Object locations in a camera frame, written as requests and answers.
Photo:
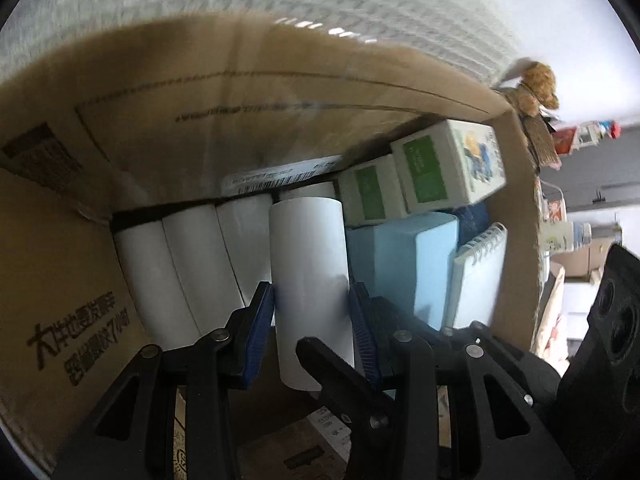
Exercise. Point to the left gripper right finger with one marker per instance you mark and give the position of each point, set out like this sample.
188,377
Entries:
458,414

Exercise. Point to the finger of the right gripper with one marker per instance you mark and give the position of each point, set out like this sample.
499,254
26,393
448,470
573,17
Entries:
365,410
535,376

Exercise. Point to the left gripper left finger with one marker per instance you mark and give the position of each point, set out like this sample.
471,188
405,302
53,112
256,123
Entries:
130,432

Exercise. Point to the white paper roll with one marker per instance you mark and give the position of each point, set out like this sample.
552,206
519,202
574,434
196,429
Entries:
203,266
309,272
154,286
245,228

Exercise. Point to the white spiral notebook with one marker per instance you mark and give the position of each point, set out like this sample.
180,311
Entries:
475,279

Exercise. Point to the light blue foam block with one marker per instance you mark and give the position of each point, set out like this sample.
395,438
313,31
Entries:
407,262

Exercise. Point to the dark blue denim pouch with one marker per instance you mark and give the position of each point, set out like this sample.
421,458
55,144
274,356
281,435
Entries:
472,221

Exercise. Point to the small green white box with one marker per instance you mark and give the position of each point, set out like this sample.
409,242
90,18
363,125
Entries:
371,193

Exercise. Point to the green white carton box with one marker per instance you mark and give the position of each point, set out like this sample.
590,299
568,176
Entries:
450,165

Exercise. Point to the brown teddy bear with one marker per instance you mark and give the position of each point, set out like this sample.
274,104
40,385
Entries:
535,91

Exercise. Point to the brown cardboard box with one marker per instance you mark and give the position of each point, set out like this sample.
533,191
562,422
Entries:
174,111

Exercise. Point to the pink cartoon patterned cloth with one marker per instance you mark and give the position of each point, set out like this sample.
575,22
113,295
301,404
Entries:
476,36

